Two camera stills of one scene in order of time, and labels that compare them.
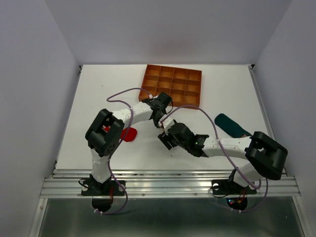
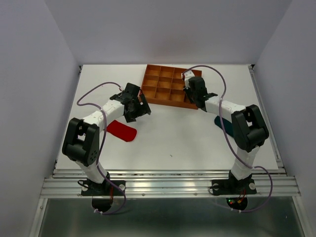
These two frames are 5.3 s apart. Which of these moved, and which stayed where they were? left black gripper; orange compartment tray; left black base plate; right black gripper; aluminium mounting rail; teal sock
Moved: right black gripper; left black gripper
Stayed: orange compartment tray; left black base plate; aluminium mounting rail; teal sock
